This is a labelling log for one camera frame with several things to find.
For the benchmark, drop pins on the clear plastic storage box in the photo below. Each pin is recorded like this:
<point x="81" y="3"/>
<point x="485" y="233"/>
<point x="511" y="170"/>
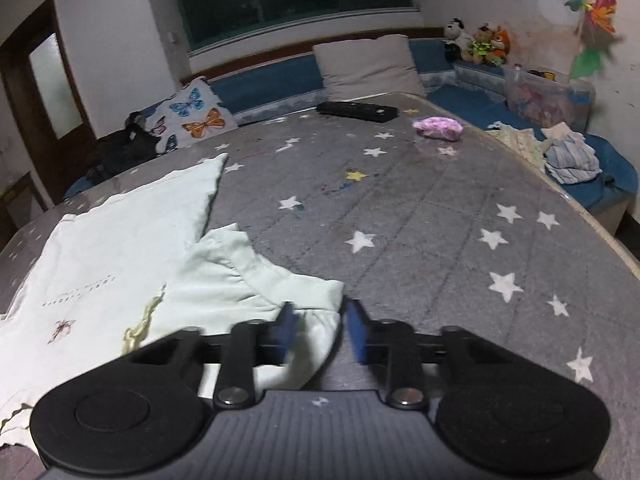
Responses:
<point x="547" y="97"/>

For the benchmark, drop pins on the wooden side table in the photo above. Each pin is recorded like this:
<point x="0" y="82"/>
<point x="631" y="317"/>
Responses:
<point x="20" y="205"/>

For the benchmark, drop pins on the colourful paper pinwheel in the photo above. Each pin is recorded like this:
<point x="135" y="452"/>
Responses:
<point x="595" y="15"/>

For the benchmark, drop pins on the brown bear plush toy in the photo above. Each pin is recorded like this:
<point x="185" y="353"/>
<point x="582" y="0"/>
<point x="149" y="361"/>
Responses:
<point x="481" y="45"/>

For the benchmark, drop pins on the butterfly print pillow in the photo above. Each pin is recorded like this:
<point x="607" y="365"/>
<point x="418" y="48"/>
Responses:
<point x="192" y="117"/>

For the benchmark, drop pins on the brown wooden door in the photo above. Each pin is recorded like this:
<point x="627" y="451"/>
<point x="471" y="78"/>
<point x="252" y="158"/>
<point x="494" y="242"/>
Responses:
<point x="40" y="95"/>

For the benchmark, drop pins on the blue sofa bench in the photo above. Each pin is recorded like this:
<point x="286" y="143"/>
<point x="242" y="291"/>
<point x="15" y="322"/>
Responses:
<point x="280" y="82"/>

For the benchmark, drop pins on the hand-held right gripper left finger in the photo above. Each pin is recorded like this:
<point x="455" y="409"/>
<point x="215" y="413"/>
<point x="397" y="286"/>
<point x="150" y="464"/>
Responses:
<point x="285" y="330"/>

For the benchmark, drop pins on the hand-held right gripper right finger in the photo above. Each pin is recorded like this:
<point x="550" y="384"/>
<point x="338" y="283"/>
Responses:
<point x="356" y="331"/>

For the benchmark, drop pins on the white wall socket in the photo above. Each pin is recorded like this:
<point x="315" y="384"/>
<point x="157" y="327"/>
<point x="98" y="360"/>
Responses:
<point x="173" y="37"/>

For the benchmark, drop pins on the long black bar device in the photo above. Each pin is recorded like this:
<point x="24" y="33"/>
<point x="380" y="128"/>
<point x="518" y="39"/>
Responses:
<point x="357" y="110"/>

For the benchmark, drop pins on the blue striped cloth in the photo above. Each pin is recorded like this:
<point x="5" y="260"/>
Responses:
<point x="572" y="157"/>

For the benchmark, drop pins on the black jacket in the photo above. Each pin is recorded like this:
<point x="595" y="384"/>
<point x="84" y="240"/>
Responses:
<point x="122" y="147"/>

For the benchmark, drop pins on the plain grey pillow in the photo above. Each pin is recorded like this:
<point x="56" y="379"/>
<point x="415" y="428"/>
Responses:
<point x="370" y="67"/>

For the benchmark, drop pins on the small pink cloth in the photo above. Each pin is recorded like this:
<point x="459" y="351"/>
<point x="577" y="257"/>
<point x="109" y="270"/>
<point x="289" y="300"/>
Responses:
<point x="439" y="127"/>

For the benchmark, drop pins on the orange fox plush toy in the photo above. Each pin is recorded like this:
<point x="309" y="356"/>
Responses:
<point x="501" y="42"/>

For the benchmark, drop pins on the panda plush toy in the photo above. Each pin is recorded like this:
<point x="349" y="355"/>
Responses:
<point x="456" y="40"/>

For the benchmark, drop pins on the pale green garment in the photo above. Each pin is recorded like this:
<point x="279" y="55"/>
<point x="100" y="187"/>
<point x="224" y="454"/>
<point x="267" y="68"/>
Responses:
<point x="100" y="265"/>

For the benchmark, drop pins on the cream lace cloth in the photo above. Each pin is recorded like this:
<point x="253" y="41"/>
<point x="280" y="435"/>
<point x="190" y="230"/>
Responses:
<point x="517" y="142"/>

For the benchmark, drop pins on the grey star-print tablecloth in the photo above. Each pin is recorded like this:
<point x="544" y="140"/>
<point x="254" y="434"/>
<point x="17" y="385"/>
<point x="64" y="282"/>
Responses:
<point x="425" y="220"/>

